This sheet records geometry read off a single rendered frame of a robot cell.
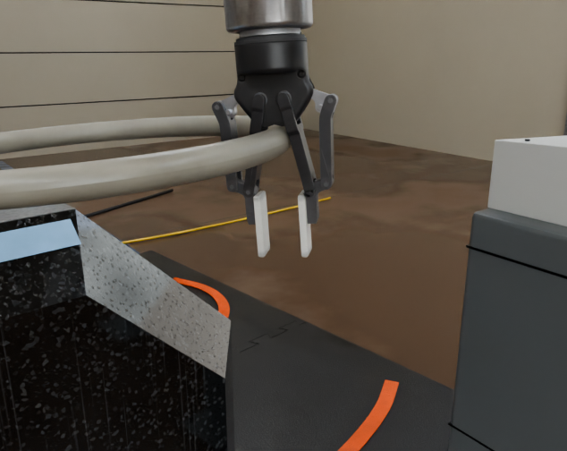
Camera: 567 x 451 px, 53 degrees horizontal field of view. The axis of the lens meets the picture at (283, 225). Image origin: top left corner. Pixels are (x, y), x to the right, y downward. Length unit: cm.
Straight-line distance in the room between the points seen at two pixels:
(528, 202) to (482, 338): 24
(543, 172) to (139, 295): 61
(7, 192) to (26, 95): 579
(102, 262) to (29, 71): 552
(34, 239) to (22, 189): 30
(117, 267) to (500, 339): 60
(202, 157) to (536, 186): 59
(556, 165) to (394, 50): 572
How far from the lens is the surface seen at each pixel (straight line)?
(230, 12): 59
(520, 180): 95
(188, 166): 48
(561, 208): 93
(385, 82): 668
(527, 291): 94
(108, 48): 649
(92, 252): 77
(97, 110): 646
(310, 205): 62
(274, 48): 58
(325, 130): 60
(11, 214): 79
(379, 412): 179
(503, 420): 105
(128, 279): 81
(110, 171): 46
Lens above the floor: 105
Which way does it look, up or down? 17 degrees down
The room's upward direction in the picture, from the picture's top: straight up
